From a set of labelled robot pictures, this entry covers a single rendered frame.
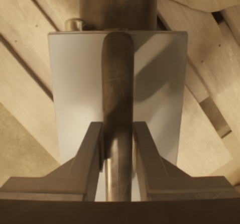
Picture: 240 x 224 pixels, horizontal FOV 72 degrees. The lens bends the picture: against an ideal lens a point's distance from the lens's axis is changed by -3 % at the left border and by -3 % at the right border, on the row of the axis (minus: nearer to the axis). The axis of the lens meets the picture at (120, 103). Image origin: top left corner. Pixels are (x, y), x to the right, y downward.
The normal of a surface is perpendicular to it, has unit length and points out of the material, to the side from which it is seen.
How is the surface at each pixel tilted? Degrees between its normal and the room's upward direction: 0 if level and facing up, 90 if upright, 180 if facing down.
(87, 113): 0
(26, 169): 0
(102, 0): 17
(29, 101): 0
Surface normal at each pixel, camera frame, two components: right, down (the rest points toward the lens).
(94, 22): -0.53, 0.22
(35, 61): 0.00, 0.25
